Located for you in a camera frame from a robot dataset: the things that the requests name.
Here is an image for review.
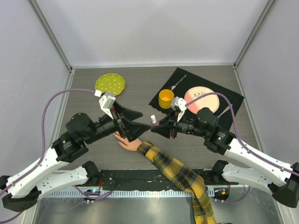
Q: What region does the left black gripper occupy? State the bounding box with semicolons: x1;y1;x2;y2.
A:
85;101;152;144

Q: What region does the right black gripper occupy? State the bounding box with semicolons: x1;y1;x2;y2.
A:
151;108;208;139

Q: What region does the white nail polish cap brush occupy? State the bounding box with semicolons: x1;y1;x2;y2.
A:
150;115;157;124

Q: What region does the purple nail polish bottle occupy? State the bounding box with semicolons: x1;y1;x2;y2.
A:
151;121;160;128

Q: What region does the yellow plaid sleeve forearm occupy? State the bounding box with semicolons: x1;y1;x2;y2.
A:
137;142;217;224

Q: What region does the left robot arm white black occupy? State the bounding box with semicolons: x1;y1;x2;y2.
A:
0;103;150;212

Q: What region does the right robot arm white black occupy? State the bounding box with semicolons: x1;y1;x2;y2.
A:
151;107;299;208

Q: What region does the mannequin hand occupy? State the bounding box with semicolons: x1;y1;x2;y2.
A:
114;132;142;152

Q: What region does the yellow cup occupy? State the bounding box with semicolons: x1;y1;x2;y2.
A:
158;89;174;109

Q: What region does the green dotted plate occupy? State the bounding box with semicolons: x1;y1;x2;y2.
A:
94;73;126;96

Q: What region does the black placemat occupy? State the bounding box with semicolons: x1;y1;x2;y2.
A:
161;68;244;129

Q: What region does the pink white plate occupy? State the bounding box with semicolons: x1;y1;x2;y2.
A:
184;86;220;114

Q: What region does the silver fork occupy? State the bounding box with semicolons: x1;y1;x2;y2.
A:
217;105;232;118

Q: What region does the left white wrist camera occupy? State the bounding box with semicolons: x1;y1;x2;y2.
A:
94;90;115;119

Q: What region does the silver dark-handled knife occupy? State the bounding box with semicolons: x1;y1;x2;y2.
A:
171;75;187;91

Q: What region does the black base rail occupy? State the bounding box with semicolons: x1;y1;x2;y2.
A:
74;169;240;191

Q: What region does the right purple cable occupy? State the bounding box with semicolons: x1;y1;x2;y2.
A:
185;92;299;175

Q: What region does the purple cable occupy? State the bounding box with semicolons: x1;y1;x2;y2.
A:
0;89;99;224
185;92;299;175

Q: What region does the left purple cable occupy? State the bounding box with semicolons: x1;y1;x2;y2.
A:
0;89;99;224

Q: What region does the white slotted cable duct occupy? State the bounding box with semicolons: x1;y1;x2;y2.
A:
42;189;215;199

